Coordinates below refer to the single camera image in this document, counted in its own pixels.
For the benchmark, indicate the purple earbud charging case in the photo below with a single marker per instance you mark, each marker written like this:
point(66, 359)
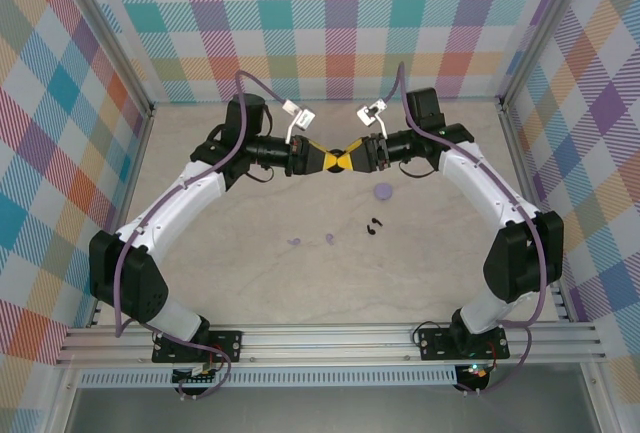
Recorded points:
point(384, 191)

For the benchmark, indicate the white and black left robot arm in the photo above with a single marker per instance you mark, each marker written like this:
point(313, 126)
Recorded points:
point(165, 208)

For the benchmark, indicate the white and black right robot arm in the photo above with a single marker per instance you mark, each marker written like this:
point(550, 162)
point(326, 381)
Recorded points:
point(480, 178)

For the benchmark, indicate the aluminium side frame rail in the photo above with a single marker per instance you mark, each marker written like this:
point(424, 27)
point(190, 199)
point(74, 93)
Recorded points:
point(125, 213)
point(532, 203)

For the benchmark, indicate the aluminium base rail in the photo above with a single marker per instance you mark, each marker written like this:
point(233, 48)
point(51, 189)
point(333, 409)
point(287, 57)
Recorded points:
point(325, 343)

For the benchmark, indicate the aluminium frame post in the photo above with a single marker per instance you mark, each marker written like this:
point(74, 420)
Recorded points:
point(107, 38)
point(545, 28)

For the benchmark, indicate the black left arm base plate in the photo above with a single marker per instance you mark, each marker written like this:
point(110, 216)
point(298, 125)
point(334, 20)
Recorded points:
point(227, 345)

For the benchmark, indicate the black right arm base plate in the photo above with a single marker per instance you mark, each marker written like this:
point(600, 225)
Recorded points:
point(435, 345)

